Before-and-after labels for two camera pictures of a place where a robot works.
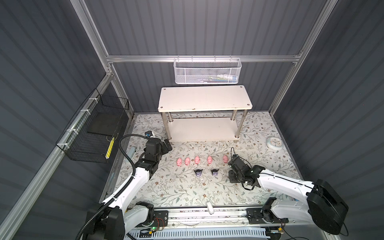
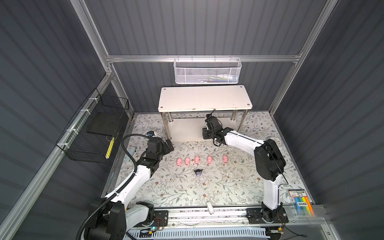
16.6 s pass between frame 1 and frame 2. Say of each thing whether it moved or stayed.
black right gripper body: moved
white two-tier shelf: stayed
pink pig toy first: stayed
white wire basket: stayed
